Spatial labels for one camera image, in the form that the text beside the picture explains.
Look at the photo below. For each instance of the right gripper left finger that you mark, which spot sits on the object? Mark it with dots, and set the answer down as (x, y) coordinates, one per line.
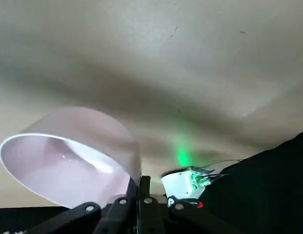
(92, 219)

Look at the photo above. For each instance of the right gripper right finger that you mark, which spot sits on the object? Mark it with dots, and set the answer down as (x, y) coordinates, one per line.
(166, 219)

